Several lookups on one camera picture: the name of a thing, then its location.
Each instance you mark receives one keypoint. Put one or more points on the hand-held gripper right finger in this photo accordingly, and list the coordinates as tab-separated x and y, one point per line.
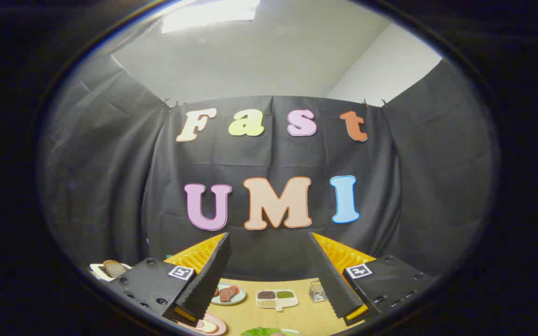
332	280

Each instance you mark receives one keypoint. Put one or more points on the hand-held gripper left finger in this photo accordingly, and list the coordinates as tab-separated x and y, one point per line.
208	280

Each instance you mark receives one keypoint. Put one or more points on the green lettuce leaf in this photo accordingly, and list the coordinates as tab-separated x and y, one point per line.
262	332

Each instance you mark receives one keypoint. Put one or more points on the brown toast slice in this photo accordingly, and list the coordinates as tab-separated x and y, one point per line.
115	268

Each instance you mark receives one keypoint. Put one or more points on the light green plate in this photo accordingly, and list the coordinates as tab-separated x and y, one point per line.
237	299

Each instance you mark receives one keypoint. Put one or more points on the pink plate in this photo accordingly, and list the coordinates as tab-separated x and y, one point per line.
218	322

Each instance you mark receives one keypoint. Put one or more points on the pile of green beans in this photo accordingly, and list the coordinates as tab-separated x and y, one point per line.
285	294

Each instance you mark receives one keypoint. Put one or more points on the white divided dish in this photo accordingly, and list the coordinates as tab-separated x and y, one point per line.
287	302

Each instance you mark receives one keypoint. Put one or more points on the pile of dark beans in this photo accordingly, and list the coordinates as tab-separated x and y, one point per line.
266	295

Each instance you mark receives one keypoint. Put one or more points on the pile of yellow soybeans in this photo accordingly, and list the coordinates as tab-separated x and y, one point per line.
266	303

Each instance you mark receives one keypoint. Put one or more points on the white toaster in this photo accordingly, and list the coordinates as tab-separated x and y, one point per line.
96	271

